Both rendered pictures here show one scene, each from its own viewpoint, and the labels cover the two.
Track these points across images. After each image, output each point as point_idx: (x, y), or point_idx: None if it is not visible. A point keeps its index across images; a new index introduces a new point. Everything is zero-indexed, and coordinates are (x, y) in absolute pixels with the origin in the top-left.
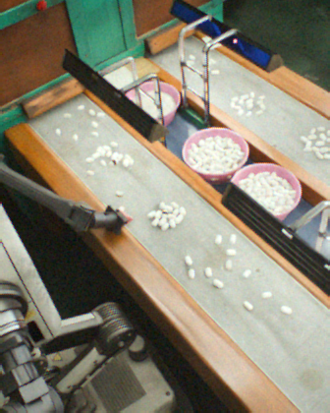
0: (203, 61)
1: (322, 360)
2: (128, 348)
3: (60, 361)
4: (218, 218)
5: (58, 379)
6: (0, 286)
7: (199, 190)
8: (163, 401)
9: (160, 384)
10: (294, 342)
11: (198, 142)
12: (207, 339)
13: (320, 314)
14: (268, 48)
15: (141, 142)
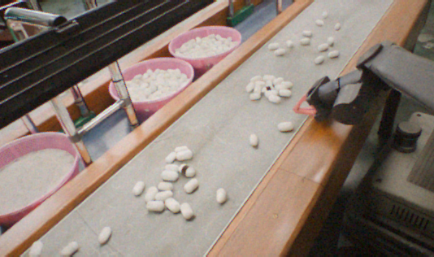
0: (36, 5)
1: (349, 2)
2: (420, 131)
3: None
4: (250, 62)
5: None
6: None
7: (220, 72)
8: (428, 115)
9: (416, 121)
10: (347, 10)
11: (114, 126)
12: (392, 27)
13: (314, 8)
14: None
15: (135, 146)
